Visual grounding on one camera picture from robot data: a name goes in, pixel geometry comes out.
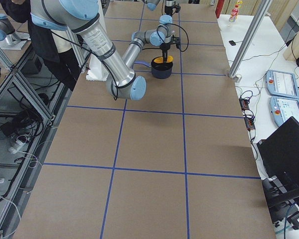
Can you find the yellow toy corn cob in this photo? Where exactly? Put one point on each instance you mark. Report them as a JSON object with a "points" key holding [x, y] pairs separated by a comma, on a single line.
{"points": [[161, 60]]}

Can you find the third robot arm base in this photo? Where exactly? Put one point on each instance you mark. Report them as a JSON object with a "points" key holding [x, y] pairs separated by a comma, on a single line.
{"points": [[10, 39]]}

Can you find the small black square puck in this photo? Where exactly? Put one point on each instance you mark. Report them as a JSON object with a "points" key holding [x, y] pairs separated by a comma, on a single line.
{"points": [[231, 42]]}

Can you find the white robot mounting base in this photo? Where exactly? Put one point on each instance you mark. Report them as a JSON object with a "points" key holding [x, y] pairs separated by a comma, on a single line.
{"points": [[96, 72]]}

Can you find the red labelled plastic bottle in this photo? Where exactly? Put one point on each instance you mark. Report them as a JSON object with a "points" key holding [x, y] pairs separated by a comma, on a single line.
{"points": [[235, 11]]}

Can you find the person in black jacket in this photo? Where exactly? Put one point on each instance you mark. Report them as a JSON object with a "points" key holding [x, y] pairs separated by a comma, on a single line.
{"points": [[51, 45]]}

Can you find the black orange power strip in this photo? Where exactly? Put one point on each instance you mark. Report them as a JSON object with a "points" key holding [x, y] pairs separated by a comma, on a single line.
{"points": [[248, 115]]}

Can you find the teach pendant farther one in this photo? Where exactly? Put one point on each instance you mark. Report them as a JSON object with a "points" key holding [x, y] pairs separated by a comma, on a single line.
{"points": [[282, 84]]}

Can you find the black laptop computer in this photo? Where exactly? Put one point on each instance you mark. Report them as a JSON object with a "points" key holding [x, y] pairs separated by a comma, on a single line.
{"points": [[280, 152]]}

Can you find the dark blue saucepan purple handle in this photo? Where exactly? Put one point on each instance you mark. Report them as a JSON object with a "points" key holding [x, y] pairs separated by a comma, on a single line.
{"points": [[159, 71]]}

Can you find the aluminium frame post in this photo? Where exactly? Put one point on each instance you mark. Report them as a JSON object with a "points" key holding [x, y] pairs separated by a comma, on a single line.
{"points": [[253, 27]]}

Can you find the teach pendant nearer camera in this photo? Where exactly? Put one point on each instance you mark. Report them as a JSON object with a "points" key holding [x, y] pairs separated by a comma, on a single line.
{"points": [[283, 108]]}

